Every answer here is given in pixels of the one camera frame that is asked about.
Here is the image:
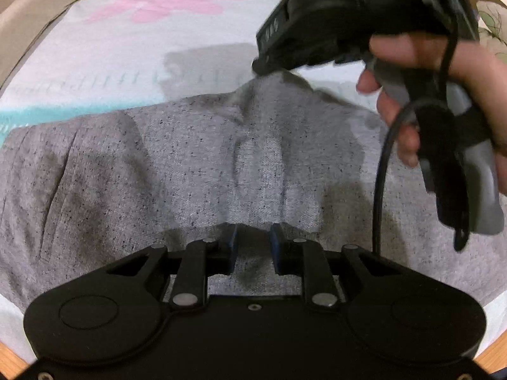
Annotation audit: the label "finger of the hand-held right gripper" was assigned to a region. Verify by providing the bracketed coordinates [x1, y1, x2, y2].
[252, 49, 306, 75]

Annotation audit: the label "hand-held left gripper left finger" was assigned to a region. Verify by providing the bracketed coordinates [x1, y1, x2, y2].
[104, 224, 239, 311]

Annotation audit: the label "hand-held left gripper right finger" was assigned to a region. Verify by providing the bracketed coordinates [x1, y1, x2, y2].
[269, 224, 404, 310]

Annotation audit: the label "grey pants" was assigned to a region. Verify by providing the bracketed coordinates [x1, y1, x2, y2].
[0, 69, 507, 319]

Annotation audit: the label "person's right hand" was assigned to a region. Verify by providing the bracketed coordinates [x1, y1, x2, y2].
[356, 33, 507, 168]

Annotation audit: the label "folded leaf print quilt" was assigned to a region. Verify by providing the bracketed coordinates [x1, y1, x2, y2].
[473, 0, 507, 54]

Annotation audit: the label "floral bed sheet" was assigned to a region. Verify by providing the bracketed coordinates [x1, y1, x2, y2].
[0, 0, 507, 365]

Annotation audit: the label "beige pillow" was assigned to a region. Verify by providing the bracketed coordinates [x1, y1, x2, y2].
[0, 0, 133, 92]

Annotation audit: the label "black cable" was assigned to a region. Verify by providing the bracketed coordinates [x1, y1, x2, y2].
[372, 6, 460, 255]

